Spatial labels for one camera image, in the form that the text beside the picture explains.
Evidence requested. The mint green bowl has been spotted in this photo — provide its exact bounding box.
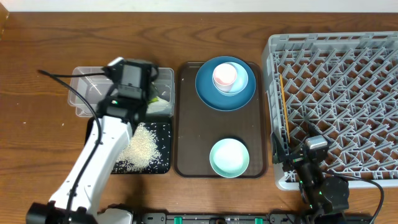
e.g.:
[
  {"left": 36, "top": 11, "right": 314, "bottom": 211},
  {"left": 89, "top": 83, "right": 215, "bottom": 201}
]
[{"left": 209, "top": 138, "right": 250, "bottom": 179}]

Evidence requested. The white tissue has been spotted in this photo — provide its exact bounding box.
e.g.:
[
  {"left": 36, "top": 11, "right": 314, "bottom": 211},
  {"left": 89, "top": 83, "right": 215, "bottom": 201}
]
[{"left": 146, "top": 97, "right": 170, "bottom": 114}]

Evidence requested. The brown serving tray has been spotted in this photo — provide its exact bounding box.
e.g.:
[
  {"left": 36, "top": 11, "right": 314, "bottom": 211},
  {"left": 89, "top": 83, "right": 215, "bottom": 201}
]
[{"left": 174, "top": 62, "right": 267, "bottom": 178}]

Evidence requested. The green snack wrapper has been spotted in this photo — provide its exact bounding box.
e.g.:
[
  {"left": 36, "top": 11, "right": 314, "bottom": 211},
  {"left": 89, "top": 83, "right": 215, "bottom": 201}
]
[{"left": 148, "top": 84, "right": 159, "bottom": 104}]

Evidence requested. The light blue small bowl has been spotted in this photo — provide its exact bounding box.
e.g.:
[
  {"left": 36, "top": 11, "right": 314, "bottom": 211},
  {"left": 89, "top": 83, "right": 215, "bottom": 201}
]
[{"left": 212, "top": 62, "right": 249, "bottom": 96}]

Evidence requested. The right black cable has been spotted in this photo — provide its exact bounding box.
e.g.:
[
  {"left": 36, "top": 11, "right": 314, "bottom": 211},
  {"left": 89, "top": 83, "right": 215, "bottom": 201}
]
[{"left": 323, "top": 170, "right": 385, "bottom": 224}]

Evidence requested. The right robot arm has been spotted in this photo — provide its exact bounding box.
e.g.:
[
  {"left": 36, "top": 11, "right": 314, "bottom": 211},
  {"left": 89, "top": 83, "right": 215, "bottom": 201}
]
[{"left": 271, "top": 122, "right": 349, "bottom": 223}]

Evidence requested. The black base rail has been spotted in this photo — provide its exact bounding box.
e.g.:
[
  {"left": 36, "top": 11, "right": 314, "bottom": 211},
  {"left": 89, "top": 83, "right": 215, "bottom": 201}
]
[{"left": 134, "top": 213, "right": 372, "bottom": 224}]

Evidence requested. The dark blue plate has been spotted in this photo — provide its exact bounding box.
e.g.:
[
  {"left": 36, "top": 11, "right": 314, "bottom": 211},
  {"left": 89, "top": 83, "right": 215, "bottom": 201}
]
[{"left": 195, "top": 56, "right": 256, "bottom": 111}]

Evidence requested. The black cable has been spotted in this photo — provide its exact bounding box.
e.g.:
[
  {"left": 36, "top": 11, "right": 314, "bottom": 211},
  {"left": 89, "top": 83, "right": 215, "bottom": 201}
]
[
  {"left": 37, "top": 68, "right": 108, "bottom": 224},
  {"left": 323, "top": 170, "right": 385, "bottom": 224}
]

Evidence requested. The wooden chopstick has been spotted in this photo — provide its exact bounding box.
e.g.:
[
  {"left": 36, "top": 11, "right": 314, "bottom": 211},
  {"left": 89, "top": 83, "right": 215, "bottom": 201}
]
[{"left": 279, "top": 74, "right": 290, "bottom": 143}]

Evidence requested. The pink plastic cup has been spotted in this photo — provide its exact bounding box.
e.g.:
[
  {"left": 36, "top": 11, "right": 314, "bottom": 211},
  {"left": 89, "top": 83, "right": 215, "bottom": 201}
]
[{"left": 212, "top": 63, "right": 238, "bottom": 93}]

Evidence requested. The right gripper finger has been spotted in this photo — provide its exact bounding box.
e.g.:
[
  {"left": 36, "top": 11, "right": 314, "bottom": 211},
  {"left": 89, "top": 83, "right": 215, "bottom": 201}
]
[
  {"left": 271, "top": 133, "right": 286, "bottom": 164},
  {"left": 303, "top": 116, "right": 320, "bottom": 137}
]

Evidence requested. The clear plastic bin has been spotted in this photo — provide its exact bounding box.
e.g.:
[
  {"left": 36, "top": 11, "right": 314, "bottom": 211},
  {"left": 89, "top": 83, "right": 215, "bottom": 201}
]
[{"left": 68, "top": 67, "right": 175, "bottom": 117}]

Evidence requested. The black plastic tray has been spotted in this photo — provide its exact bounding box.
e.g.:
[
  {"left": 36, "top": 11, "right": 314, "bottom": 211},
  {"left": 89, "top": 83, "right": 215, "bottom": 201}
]
[{"left": 84, "top": 115, "right": 174, "bottom": 175}]

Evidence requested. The grey dishwasher rack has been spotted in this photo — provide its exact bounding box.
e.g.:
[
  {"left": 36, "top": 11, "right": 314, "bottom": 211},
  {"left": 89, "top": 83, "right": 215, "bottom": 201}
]
[{"left": 262, "top": 31, "right": 397, "bottom": 188}]

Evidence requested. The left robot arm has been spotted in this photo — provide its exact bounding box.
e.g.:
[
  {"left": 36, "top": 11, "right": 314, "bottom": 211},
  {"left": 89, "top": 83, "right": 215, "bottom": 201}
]
[{"left": 25, "top": 57, "right": 159, "bottom": 223}]

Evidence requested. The left black cable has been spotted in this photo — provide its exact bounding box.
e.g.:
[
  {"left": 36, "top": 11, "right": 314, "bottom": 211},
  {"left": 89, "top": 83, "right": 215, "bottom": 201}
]
[{"left": 37, "top": 68, "right": 108, "bottom": 224}]

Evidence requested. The white cooked rice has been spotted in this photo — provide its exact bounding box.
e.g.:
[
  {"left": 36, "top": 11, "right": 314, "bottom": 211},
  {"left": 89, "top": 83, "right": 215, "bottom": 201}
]
[{"left": 114, "top": 121, "right": 172, "bottom": 174}]

